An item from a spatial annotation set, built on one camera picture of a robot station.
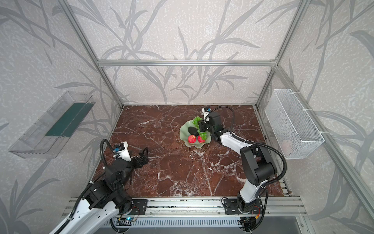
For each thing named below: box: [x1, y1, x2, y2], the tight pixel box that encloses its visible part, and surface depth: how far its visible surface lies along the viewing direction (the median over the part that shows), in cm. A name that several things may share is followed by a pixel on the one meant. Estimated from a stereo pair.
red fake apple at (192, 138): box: [187, 134, 197, 144], surface depth 98 cm
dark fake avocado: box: [187, 126, 200, 137], surface depth 103 cm
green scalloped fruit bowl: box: [179, 119, 212, 149], surface depth 101 cm
